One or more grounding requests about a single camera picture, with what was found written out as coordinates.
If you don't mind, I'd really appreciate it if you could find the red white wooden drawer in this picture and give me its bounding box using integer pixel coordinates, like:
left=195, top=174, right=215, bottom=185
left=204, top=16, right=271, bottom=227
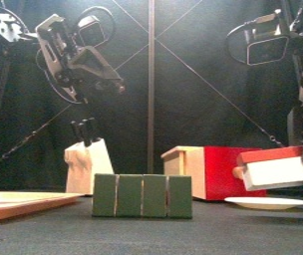
left=231, top=145, right=303, bottom=192

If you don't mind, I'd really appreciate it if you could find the white round plate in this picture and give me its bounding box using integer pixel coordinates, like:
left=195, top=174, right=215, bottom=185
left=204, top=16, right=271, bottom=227
left=223, top=195, right=303, bottom=211

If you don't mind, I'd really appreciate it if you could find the white small appliance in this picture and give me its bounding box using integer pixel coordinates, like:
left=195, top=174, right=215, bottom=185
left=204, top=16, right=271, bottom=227
left=63, top=136, right=116, bottom=196

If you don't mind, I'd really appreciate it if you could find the green sliced block toy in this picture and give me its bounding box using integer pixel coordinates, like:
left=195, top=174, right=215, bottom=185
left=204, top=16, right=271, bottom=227
left=91, top=172, right=194, bottom=220

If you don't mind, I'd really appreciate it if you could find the pink tray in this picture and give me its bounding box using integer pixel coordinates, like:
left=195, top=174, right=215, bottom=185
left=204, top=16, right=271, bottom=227
left=0, top=190, right=87, bottom=223

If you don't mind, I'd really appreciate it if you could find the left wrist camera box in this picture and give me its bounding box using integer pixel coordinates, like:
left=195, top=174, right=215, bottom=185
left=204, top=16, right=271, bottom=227
left=76, top=14, right=110, bottom=48

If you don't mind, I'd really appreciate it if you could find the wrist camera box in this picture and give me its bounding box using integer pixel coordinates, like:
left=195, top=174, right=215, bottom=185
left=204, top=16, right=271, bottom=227
left=76, top=14, right=110, bottom=48
left=245, top=11, right=293, bottom=67

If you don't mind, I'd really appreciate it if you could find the vertical metal frame pole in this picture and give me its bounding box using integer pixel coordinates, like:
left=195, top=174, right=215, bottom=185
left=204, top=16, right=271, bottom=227
left=146, top=0, right=156, bottom=174

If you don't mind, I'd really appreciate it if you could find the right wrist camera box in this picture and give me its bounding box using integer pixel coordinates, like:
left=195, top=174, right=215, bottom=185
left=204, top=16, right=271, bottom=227
left=245, top=11, right=293, bottom=67

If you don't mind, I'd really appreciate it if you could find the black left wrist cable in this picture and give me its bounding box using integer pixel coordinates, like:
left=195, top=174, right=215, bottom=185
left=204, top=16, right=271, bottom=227
left=79, top=5, right=118, bottom=38

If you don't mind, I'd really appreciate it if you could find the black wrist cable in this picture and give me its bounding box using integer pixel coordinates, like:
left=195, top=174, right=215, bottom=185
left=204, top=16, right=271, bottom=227
left=79, top=5, right=118, bottom=38
left=225, top=21, right=259, bottom=66

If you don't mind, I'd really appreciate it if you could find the black handled toy knife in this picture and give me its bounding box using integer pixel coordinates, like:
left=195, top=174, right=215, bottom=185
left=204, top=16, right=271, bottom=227
left=79, top=119, right=93, bottom=147

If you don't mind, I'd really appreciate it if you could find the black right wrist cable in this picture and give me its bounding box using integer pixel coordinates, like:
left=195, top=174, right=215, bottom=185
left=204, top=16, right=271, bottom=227
left=225, top=21, right=259, bottom=66

